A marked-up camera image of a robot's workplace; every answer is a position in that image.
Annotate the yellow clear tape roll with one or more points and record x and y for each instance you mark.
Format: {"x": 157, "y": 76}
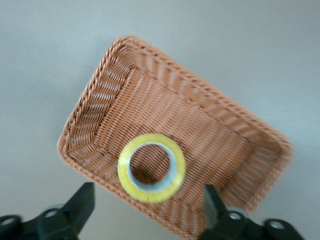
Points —
{"x": 123, "y": 172}

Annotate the brown wicker basket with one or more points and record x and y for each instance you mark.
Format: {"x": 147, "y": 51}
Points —
{"x": 175, "y": 112}

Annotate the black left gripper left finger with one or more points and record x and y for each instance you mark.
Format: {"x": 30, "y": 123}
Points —
{"x": 65, "y": 220}

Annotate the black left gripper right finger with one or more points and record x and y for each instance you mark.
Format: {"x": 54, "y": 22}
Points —
{"x": 230, "y": 226}

